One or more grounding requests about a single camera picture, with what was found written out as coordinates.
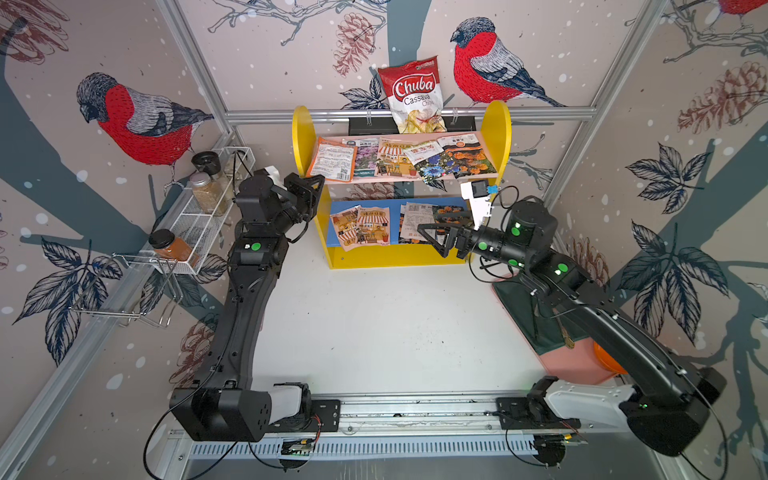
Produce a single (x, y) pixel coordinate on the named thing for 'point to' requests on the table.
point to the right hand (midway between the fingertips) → (427, 221)
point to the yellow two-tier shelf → (399, 200)
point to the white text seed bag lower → (414, 214)
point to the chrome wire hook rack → (140, 288)
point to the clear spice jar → (235, 163)
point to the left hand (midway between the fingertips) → (332, 167)
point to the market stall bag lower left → (346, 223)
